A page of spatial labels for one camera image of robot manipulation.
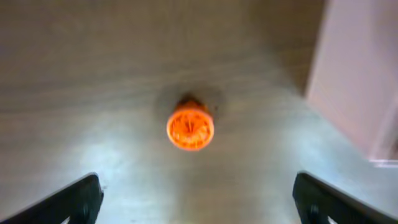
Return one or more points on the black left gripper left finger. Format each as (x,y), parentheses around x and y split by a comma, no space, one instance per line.
(79,202)

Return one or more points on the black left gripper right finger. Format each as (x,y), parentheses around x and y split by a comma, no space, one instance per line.
(318,202)

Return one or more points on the orange round wheel toy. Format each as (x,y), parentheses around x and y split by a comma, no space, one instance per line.
(191,126)

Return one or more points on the pale pink open box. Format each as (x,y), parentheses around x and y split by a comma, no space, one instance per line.
(353,77)

